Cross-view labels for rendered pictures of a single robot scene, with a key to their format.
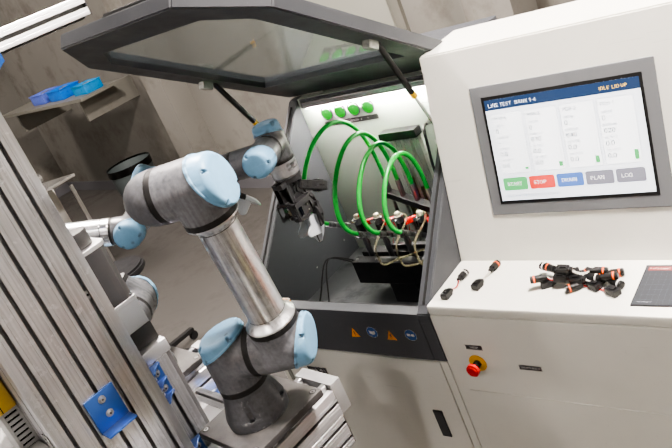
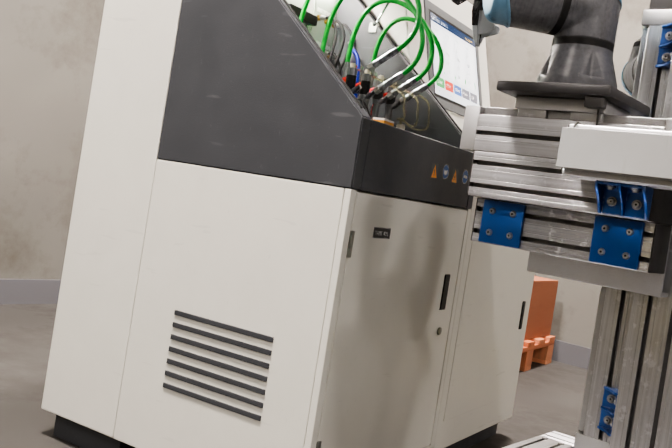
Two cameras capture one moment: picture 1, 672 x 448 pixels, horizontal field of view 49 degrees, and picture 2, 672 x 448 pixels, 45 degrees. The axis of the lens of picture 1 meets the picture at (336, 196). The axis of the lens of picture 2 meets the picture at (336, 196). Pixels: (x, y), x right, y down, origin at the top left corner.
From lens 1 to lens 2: 3.58 m
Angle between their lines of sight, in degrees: 102
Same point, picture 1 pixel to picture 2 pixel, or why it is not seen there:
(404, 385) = (439, 244)
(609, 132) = (468, 67)
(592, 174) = (464, 91)
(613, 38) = (467, 13)
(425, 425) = (432, 300)
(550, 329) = not seen: hidden behind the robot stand
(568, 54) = (456, 9)
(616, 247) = not seen: hidden behind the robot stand
